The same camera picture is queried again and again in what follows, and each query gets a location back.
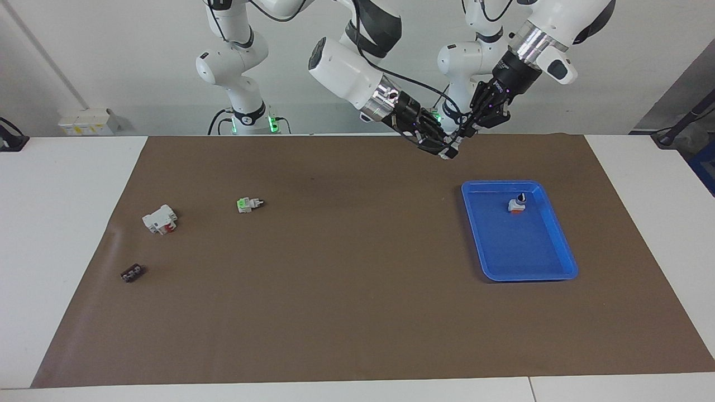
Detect brown table mat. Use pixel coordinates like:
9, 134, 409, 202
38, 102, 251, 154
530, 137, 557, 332
31, 133, 715, 389

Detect black stand base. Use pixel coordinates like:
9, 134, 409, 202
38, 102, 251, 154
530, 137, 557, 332
651, 89, 715, 149

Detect blue box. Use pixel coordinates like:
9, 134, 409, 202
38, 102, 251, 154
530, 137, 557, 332
688, 152, 715, 197

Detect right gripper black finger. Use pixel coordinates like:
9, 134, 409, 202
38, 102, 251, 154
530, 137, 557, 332
422, 112, 450, 140
416, 134, 460, 160

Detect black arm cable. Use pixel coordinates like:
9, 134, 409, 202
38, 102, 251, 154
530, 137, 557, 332
463, 0, 517, 24
349, 22, 464, 143

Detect black base cable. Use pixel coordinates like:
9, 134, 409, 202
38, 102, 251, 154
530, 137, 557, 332
208, 108, 232, 136

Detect blue plastic tray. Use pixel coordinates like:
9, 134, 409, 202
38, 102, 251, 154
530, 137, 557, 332
461, 180, 579, 283

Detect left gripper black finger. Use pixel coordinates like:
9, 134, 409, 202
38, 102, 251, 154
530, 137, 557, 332
466, 106, 510, 135
458, 92, 492, 137

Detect black clamp mount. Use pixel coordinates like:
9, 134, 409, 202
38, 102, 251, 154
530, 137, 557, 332
0, 117, 30, 152

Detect white circuit breaker red lever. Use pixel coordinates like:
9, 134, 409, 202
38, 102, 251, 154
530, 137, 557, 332
142, 204, 178, 236

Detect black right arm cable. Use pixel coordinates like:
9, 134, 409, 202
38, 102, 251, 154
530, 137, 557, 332
349, 22, 464, 143

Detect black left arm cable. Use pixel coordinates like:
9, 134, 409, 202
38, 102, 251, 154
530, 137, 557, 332
463, 0, 517, 24

